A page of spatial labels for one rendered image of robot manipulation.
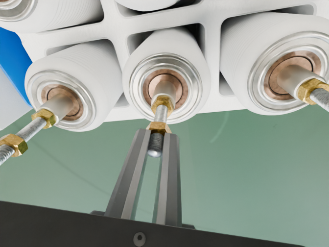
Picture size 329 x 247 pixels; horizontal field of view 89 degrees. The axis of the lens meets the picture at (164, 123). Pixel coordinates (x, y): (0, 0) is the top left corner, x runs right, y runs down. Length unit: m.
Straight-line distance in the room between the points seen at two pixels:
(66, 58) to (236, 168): 0.60
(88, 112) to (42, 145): 0.54
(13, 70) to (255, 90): 0.43
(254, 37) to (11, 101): 0.44
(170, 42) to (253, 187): 0.68
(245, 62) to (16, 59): 0.42
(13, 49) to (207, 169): 0.62
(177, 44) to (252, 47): 0.07
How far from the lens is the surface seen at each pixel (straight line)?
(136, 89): 0.18
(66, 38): 0.28
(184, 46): 0.17
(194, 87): 0.17
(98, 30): 0.25
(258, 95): 0.19
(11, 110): 0.47
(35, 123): 0.19
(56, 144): 0.71
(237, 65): 0.19
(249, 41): 0.19
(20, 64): 0.47
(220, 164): 0.64
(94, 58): 0.23
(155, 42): 0.17
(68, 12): 0.22
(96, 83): 0.20
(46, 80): 0.22
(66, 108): 0.21
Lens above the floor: 0.41
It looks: 55 degrees down
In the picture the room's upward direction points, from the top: 173 degrees counter-clockwise
